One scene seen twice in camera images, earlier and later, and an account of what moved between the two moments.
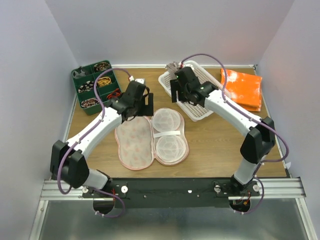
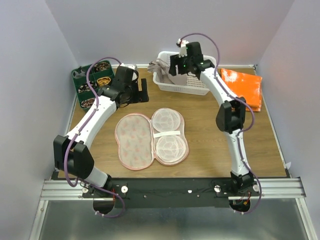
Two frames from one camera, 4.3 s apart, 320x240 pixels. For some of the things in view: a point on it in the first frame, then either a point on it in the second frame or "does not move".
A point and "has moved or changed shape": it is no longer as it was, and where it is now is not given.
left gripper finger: x=148 y=109 -> x=143 y=95
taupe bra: x=172 y=67 has moved or changed shape
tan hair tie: x=103 y=81 does not move
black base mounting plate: x=142 y=193 does not move
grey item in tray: x=76 y=75 does not move
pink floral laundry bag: x=140 y=139 does not move
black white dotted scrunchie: x=88 y=86 does not move
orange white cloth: x=245 y=90 does not move
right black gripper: x=175 y=86 -> x=175 y=59
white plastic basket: x=195 y=112 -> x=194 y=85
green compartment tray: x=96 y=83 does not move
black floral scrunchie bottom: x=89 y=102 does not move
